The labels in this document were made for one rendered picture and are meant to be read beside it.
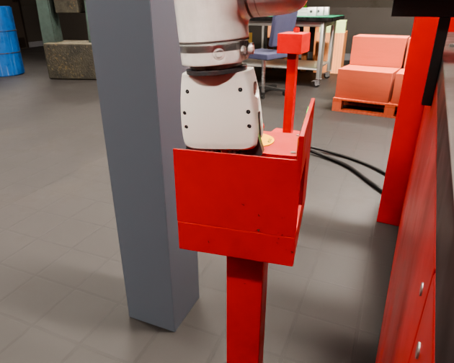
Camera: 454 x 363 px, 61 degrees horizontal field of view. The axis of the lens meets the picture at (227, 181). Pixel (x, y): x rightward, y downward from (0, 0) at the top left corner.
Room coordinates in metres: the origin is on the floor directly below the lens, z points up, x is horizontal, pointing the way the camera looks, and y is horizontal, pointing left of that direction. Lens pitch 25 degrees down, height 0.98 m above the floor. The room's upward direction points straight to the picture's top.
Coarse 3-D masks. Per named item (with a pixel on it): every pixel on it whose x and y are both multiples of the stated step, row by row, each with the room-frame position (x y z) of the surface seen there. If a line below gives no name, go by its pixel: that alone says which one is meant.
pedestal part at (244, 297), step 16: (240, 272) 0.51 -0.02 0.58; (256, 272) 0.50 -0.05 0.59; (240, 288) 0.51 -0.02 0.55; (256, 288) 0.50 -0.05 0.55; (240, 304) 0.51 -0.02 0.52; (256, 304) 0.50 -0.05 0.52; (240, 320) 0.51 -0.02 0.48; (256, 320) 0.50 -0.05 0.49; (240, 336) 0.50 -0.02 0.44; (256, 336) 0.50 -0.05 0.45; (240, 352) 0.50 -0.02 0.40; (256, 352) 0.50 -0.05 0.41
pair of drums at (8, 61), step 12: (0, 12) 5.83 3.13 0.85; (0, 24) 5.80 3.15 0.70; (12, 24) 6.00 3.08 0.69; (0, 36) 5.78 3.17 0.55; (12, 36) 5.94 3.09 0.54; (0, 48) 5.76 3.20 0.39; (12, 48) 5.89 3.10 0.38; (0, 60) 5.74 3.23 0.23; (12, 60) 5.85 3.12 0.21; (0, 72) 5.72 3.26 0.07; (12, 72) 5.82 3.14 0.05; (24, 72) 6.05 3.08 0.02
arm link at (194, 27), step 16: (176, 0) 0.47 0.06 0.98; (192, 0) 0.46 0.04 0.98; (208, 0) 0.45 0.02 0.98; (224, 0) 0.45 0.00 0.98; (240, 0) 0.45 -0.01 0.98; (176, 16) 0.48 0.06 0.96; (192, 16) 0.46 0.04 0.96; (208, 16) 0.45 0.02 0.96; (224, 16) 0.45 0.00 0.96; (240, 16) 0.46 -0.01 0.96; (192, 32) 0.46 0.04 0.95; (208, 32) 0.45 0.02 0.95; (224, 32) 0.45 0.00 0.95; (240, 32) 0.46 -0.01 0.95
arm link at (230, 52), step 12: (180, 48) 0.48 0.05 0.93; (192, 48) 0.46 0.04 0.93; (204, 48) 0.45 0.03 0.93; (216, 48) 0.45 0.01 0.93; (228, 48) 0.45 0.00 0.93; (240, 48) 0.47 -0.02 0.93; (252, 48) 0.48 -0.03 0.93; (192, 60) 0.46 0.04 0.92; (204, 60) 0.45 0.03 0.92; (216, 60) 0.45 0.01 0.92; (228, 60) 0.45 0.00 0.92; (240, 60) 0.46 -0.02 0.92
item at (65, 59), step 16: (48, 0) 5.70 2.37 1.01; (64, 0) 5.65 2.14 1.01; (80, 0) 5.73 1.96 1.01; (48, 16) 5.69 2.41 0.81; (48, 32) 5.69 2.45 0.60; (48, 48) 5.53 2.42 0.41; (64, 48) 5.51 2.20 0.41; (80, 48) 5.49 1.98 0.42; (48, 64) 5.53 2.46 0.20; (64, 64) 5.51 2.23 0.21; (80, 64) 5.50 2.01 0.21
